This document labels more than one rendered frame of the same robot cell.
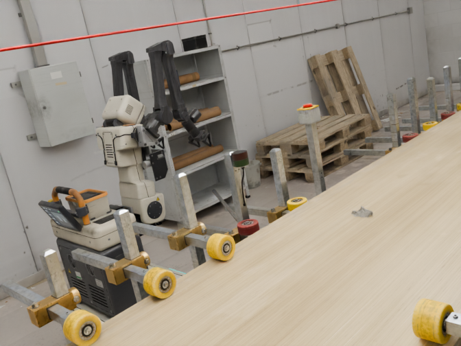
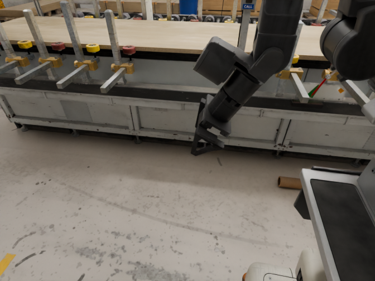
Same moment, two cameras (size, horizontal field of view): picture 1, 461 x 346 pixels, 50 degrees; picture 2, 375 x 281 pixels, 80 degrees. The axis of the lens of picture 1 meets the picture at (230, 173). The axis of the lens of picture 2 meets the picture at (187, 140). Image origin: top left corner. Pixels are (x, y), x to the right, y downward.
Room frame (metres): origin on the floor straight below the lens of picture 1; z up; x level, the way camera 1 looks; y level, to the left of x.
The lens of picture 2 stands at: (3.18, 0.44, 1.34)
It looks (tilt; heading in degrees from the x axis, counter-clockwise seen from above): 39 degrees down; 232
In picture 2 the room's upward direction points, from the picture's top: straight up
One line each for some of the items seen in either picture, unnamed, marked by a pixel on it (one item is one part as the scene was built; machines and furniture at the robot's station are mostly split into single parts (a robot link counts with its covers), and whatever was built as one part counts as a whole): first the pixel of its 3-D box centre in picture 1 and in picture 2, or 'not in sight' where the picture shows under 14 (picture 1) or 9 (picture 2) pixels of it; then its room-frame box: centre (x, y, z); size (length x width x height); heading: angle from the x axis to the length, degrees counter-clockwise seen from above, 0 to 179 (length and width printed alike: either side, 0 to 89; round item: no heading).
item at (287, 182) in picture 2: not in sight; (299, 183); (1.85, 0.09, 0.04); 0.30 x 0.08 x 0.08; 133
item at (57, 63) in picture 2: not in sight; (50, 62); (2.99, -1.28, 0.82); 0.14 x 0.06 x 0.05; 133
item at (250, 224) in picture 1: (250, 235); not in sight; (1.74, -0.02, 0.85); 0.08 x 0.08 x 0.11
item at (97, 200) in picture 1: (88, 204); not in sight; (2.61, 0.78, 0.87); 0.23 x 0.15 x 0.11; 41
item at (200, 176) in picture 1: (188, 135); not in sight; (4.77, 0.33, 0.78); 0.90 x 0.45 x 1.55; 133
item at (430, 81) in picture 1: (433, 116); (43, 52); (3.00, -1.30, 0.88); 0.04 x 0.04 x 0.48; 43
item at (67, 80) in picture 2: (398, 140); (80, 71); (2.88, -1.02, 0.81); 0.43 x 0.03 x 0.04; 43
